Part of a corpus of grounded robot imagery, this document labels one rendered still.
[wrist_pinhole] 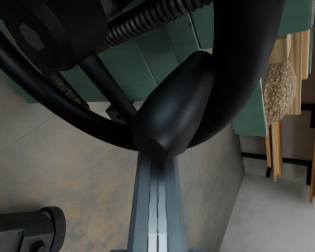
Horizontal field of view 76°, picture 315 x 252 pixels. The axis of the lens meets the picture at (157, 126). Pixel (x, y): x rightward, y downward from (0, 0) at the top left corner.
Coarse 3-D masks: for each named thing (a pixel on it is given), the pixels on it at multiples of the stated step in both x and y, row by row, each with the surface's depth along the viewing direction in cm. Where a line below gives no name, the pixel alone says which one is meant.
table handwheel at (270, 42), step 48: (0, 0) 12; (48, 0) 12; (96, 0) 14; (240, 0) 8; (0, 48) 22; (48, 48) 14; (240, 48) 9; (48, 96) 24; (240, 96) 11; (192, 144) 16
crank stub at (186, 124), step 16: (192, 64) 9; (208, 64) 9; (176, 80) 8; (192, 80) 8; (208, 80) 9; (160, 96) 8; (176, 96) 8; (192, 96) 8; (208, 96) 9; (144, 112) 7; (160, 112) 7; (176, 112) 7; (192, 112) 8; (144, 128) 7; (160, 128) 7; (176, 128) 7; (192, 128) 8; (144, 144) 7; (160, 144) 7; (176, 144) 7; (160, 160) 8
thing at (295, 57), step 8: (296, 32) 37; (296, 40) 37; (296, 48) 38; (288, 56) 40; (296, 56) 39; (296, 64) 40; (296, 72) 42; (296, 80) 43; (296, 88) 44; (296, 96) 45; (296, 104) 47; (288, 112) 49; (296, 112) 48
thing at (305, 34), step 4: (304, 32) 38; (308, 32) 37; (304, 36) 38; (308, 36) 38; (304, 40) 39; (308, 40) 38; (304, 44) 39; (308, 44) 39; (304, 48) 40; (308, 48) 40; (304, 52) 40; (304, 56) 41; (304, 60) 41; (304, 64) 42; (304, 68) 42; (304, 72) 43; (304, 76) 43
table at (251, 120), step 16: (176, 32) 20; (192, 32) 19; (176, 48) 21; (192, 48) 20; (208, 48) 22; (256, 96) 32; (240, 112) 36; (256, 112) 34; (240, 128) 39; (256, 128) 37
